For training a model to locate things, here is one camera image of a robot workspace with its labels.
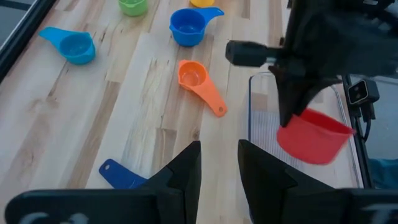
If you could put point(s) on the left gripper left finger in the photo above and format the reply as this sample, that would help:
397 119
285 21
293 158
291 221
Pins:
183 186

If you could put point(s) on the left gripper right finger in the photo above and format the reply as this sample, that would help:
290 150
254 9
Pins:
273 193

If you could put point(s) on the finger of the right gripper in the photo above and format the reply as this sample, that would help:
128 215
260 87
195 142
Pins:
320 84
292 93

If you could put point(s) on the clear plastic basket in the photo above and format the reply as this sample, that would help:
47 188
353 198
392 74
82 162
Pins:
267 130

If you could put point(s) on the red measuring cup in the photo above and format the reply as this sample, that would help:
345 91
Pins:
314 143

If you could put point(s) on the small navy measuring cup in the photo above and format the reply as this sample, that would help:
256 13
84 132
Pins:
118 175

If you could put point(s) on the orange measuring cup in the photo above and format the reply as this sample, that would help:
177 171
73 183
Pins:
192 76

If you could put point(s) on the blue measuring cup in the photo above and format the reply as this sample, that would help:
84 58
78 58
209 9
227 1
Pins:
186 31

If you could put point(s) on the yellow measuring cup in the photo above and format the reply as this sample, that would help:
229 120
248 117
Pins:
202 3

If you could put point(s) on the cyan measuring cup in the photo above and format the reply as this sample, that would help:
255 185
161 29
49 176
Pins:
76 48

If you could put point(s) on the green measuring cup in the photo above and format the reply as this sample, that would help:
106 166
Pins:
133 7

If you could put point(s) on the small black camera box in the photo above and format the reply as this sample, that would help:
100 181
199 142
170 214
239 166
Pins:
362 91

